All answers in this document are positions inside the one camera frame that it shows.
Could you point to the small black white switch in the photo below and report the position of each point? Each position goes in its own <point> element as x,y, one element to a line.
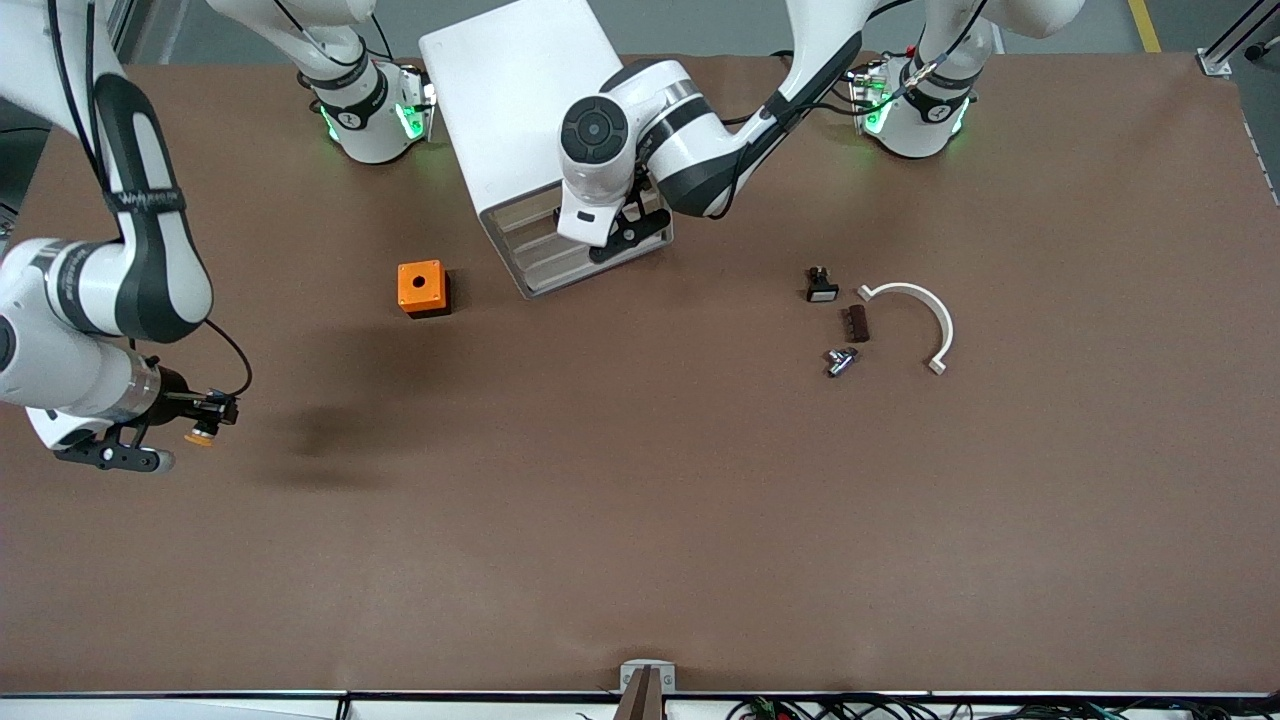
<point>822,289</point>

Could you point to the white curved plastic bracket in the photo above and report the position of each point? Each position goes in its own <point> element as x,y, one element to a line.
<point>941,320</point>

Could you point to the orange button enclosure box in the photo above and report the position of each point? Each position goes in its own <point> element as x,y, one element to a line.
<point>420,283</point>

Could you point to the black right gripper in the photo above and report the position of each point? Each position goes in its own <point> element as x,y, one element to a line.
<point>176,395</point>

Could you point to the white table edge rail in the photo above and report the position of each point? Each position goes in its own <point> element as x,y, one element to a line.
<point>200,708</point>

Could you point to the orange push button switch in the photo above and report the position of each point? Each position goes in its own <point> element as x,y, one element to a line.
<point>202,436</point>

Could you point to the grey table edge mount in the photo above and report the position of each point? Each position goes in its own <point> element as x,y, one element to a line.
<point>647,690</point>

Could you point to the brown table cover mat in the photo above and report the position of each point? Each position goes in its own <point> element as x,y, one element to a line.
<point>640,520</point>

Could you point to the aluminium frame corner bracket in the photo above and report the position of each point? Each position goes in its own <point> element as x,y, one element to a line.
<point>1215,63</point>

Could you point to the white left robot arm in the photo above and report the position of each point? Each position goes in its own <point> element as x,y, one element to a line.
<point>690,140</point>

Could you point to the small silver metal part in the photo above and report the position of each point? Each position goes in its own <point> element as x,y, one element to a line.
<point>840,362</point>

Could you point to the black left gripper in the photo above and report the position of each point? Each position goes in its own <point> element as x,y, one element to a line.
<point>641,181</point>

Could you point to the brown terminal block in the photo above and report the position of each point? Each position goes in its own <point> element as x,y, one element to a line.
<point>856,324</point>

